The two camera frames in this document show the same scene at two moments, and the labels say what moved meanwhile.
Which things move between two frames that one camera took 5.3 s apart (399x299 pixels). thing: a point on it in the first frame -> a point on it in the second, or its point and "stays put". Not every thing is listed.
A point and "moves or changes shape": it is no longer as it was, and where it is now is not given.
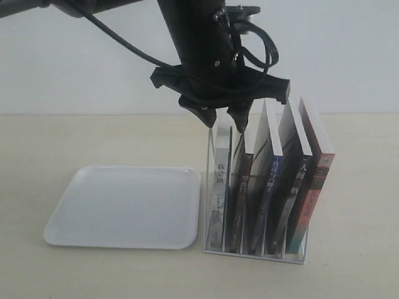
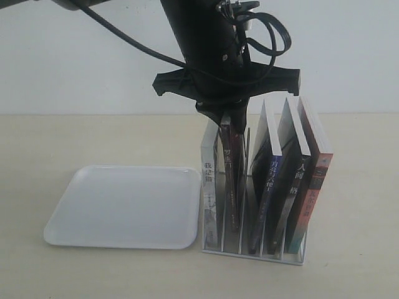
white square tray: [140, 207] stays put
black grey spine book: [295, 167] stays put
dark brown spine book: [242, 178] moves or changes shape
